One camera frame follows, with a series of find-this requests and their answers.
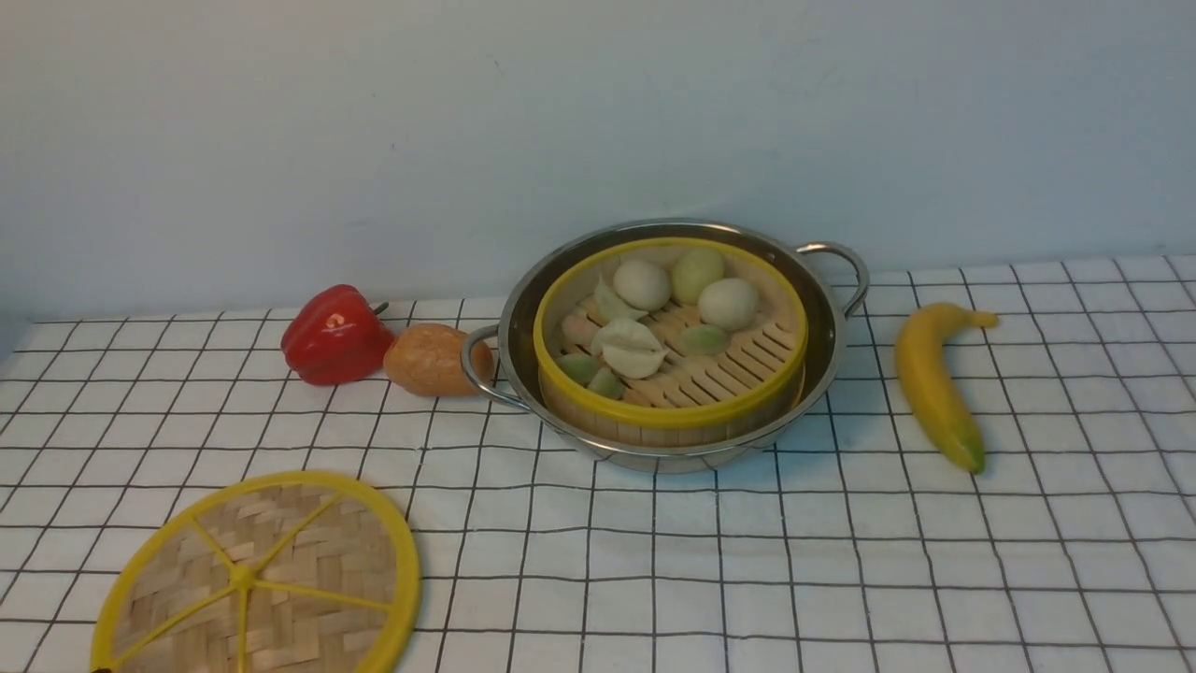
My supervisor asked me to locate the white round bun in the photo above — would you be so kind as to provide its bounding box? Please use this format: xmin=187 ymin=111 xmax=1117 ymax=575
xmin=697 ymin=279 xmax=759 ymax=332
xmin=612 ymin=259 xmax=672 ymax=312

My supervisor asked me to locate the white pleated dumpling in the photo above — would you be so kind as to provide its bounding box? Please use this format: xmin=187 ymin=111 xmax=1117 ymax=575
xmin=591 ymin=318 xmax=669 ymax=380

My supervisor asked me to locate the yellow banana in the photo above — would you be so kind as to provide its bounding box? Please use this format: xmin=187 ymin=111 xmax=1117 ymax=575
xmin=893 ymin=302 xmax=1000 ymax=476

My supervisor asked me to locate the green dumpling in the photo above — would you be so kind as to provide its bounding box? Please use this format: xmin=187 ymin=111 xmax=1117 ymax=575
xmin=554 ymin=351 xmax=603 ymax=387

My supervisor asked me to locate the stainless steel pot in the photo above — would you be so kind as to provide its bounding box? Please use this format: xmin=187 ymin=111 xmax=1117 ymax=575
xmin=460 ymin=218 xmax=869 ymax=475

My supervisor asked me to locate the red bell pepper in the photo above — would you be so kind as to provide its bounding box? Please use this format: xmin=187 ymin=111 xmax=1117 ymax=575
xmin=280 ymin=285 xmax=393 ymax=386

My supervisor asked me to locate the pale green round bun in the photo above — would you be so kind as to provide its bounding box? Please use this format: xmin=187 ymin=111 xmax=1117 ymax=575
xmin=670 ymin=246 xmax=725 ymax=306

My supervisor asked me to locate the brown potato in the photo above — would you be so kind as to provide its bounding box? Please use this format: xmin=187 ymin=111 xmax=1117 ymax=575
xmin=383 ymin=322 xmax=478 ymax=397

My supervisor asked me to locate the yellow bamboo steamer lid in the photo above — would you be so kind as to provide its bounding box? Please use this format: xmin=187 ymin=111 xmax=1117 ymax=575
xmin=90 ymin=470 xmax=422 ymax=672

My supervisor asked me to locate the yellow bamboo steamer basket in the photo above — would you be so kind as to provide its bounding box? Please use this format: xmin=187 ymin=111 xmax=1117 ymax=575
xmin=533 ymin=235 xmax=808 ymax=448

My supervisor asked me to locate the white grid tablecloth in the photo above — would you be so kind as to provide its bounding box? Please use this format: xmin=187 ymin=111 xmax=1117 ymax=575
xmin=1 ymin=253 xmax=1195 ymax=672

